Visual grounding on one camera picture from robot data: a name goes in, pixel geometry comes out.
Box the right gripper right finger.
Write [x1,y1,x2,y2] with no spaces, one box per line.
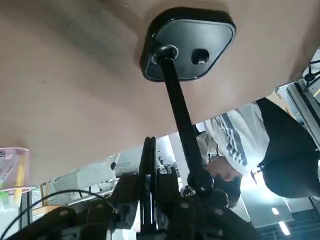
[158,189,263,240]

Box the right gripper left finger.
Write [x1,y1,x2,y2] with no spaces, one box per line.
[14,197,140,240]

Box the black desktop phone stand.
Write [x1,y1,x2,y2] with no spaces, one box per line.
[139,6,238,210]

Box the pink mesh pen cup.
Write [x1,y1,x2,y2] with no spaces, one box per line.
[0,147,32,211]

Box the person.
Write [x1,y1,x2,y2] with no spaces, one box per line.
[196,97,320,208]

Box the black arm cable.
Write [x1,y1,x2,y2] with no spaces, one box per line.
[0,189,118,240]

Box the aluminium frame rail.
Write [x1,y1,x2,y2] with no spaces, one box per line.
[287,79,320,151]

